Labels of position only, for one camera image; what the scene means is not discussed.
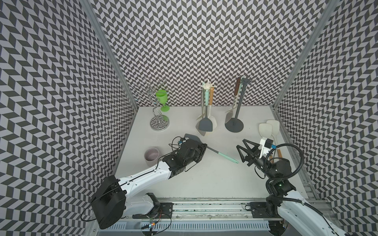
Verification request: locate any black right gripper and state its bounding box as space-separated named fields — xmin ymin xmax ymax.
xmin=236 ymin=139 xmax=276 ymax=181

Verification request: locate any grey spatula mint handle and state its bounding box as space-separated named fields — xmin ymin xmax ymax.
xmin=184 ymin=134 xmax=239 ymax=164

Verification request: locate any steel spoon brown handle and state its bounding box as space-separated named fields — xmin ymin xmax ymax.
xmin=225 ymin=78 xmax=241 ymax=123

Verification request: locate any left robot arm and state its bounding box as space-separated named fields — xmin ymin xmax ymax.
xmin=90 ymin=138 xmax=208 ymax=230

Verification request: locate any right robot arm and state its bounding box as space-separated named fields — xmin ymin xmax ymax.
xmin=236 ymin=138 xmax=348 ymax=236

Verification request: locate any dark grey utensil rack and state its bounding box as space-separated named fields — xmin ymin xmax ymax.
xmin=225 ymin=78 xmax=251 ymax=133

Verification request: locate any cream utensil rack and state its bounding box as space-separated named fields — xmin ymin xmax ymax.
xmin=196 ymin=80 xmax=217 ymax=136

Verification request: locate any pink ceramic cup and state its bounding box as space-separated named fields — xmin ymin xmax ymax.
xmin=144 ymin=148 xmax=159 ymax=167

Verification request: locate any green plastic goblet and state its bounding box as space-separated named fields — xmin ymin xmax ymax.
xmin=156 ymin=89 xmax=170 ymax=112

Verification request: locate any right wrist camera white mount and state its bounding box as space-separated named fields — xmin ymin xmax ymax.
xmin=259 ymin=137 xmax=277 ymax=159

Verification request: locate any grey turner mint handle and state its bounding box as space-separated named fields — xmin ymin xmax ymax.
xmin=199 ymin=89 xmax=213 ymax=132

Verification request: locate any white spatula wooden handle rack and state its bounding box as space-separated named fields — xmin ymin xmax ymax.
xmin=209 ymin=87 xmax=217 ymax=129

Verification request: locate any chrome wire glass rack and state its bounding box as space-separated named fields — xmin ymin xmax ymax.
xmin=134 ymin=78 xmax=170 ymax=131

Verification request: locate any white spatula mint handle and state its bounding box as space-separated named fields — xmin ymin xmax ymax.
xmin=227 ymin=88 xmax=241 ymax=112

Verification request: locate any metal base rail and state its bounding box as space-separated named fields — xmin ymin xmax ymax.
xmin=84 ymin=198 xmax=300 ymax=236

